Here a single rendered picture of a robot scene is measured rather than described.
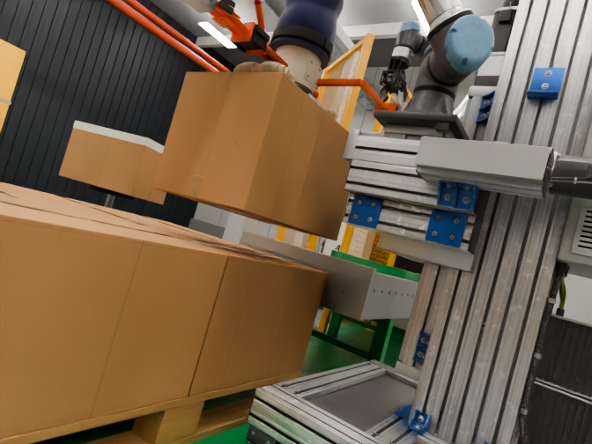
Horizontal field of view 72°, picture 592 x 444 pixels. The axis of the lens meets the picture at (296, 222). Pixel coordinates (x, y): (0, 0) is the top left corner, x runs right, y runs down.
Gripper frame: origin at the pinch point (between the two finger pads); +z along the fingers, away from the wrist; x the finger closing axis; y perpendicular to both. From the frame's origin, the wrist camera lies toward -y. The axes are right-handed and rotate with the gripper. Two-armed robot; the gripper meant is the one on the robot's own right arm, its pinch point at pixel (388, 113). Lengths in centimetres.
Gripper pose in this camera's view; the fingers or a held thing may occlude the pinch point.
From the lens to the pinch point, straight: 168.4
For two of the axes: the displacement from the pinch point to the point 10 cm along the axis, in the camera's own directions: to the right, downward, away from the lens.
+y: -5.3, -2.1, -8.2
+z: -2.8, 9.6, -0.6
